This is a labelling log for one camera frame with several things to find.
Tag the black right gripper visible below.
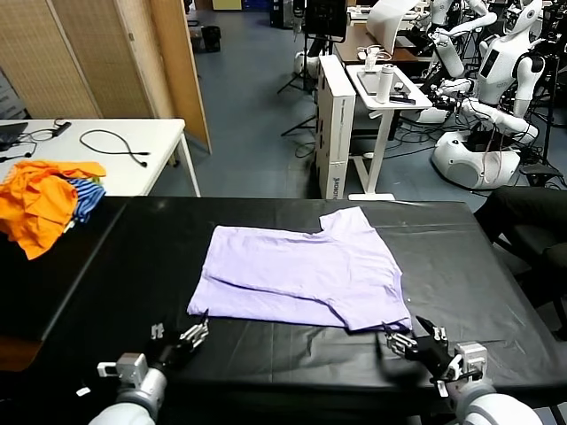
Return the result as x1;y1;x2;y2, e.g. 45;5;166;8
381;315;458;378

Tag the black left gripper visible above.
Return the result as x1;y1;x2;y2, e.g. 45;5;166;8
147;309;211;371

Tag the lavender t-shirt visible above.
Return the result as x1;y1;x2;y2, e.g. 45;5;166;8
186;206;413;332

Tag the black table cover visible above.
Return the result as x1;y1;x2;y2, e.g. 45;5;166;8
26;196;567;399
0;197;129;342

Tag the seated person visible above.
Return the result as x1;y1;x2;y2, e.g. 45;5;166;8
473;185;567;320

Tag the blue striped garment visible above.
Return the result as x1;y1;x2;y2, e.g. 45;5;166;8
66;176;107;224

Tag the white table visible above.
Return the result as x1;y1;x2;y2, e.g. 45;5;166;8
0;118;203;198

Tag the orange garment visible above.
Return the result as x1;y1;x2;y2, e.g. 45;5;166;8
0;159;107;260

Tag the white standing desk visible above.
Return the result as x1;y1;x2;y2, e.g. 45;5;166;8
345;64;434;203

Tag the tall white cardboard box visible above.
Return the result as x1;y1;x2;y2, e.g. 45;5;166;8
316;53;357;200

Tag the white water bottle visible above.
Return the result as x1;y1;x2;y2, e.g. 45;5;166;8
376;63;396;104

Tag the dark laptop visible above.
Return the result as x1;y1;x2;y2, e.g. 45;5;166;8
0;121;30;151

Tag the grey tablet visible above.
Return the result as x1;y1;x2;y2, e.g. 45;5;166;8
356;69;416;97

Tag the white humanoid robot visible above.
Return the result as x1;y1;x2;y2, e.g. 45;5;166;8
431;0;547;190

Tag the wooden folding screen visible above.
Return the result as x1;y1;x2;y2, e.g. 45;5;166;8
0;0;213;155

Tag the black tripod stand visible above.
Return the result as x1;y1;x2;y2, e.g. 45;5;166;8
276;33;320;95

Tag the black waste bin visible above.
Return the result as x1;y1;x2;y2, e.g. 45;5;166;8
201;25;222;53

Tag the brown wooden desk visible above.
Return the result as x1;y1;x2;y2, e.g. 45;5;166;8
334;24;433;66

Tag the curved white panel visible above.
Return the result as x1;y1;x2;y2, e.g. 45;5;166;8
367;0;420;55

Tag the black monitor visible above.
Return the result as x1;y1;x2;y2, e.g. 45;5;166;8
305;0;349;36

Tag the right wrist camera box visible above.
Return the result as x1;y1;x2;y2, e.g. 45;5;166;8
436;341;488;398

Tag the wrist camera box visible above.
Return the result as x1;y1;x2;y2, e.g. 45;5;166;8
97;352;150;383
436;341;488;398

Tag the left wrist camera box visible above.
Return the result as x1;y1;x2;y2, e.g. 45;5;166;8
97;352;150;383

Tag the thick black cable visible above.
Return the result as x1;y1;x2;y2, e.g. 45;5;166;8
79;128;151;168

